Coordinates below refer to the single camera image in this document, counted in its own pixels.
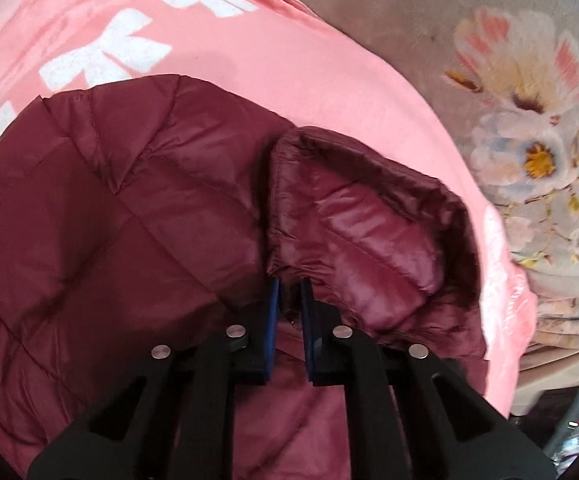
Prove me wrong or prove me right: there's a maroon quilted puffer jacket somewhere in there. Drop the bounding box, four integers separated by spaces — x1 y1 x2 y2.
0 75 488 474

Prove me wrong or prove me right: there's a grey floral bedsheet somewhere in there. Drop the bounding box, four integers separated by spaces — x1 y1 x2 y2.
228 0 579 416

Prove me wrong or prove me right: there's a pink blanket with white bows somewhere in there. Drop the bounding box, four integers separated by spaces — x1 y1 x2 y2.
0 0 536 413

